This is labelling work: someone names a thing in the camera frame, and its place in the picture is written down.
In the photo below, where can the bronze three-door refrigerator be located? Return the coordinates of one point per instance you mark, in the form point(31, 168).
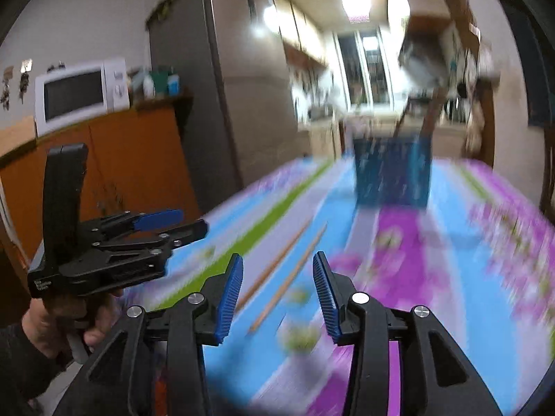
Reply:
point(242, 124)

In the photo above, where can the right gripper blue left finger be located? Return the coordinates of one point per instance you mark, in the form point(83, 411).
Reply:
point(118, 378)

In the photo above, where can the white medicine bottle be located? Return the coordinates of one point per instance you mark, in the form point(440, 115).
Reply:
point(148, 86)

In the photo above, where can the floral striped tablecloth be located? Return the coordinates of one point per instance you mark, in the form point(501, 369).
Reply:
point(480, 256)

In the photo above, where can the blue lidded container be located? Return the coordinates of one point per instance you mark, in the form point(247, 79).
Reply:
point(174, 87)

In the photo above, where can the green box on cabinet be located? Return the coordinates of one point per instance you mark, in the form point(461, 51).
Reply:
point(160, 80)

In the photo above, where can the white microwave oven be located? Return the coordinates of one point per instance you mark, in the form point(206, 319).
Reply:
point(66, 96)

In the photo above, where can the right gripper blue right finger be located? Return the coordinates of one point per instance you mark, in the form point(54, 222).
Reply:
point(436, 376)

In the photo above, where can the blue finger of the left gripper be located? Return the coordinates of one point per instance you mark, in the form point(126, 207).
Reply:
point(170, 225)

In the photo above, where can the kitchen window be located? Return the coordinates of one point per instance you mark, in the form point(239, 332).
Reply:
point(365, 70)

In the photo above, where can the orange wooden cabinet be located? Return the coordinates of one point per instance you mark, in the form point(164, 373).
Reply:
point(135, 162)

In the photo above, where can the blue perforated utensil holder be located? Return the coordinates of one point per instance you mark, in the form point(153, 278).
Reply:
point(393, 171)

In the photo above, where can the wooden chopstick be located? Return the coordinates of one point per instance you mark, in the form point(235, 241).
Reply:
point(269, 270)
point(434, 110)
point(400, 121)
point(283, 288)

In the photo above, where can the person's left hand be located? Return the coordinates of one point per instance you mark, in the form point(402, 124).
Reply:
point(47, 323)

